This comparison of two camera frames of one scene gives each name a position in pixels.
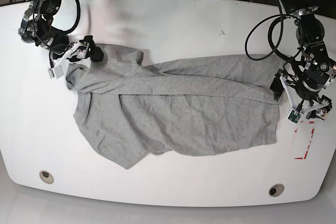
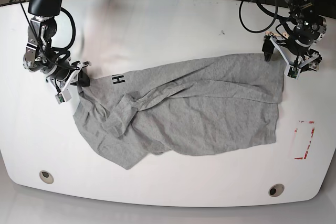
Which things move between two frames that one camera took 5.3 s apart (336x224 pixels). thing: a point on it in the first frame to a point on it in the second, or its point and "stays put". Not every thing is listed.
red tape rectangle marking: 310,143 stays put
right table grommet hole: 276,190 stays put
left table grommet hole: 46,177 stays put
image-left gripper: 79,51 to 63,93
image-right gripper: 319,110 to 313,61
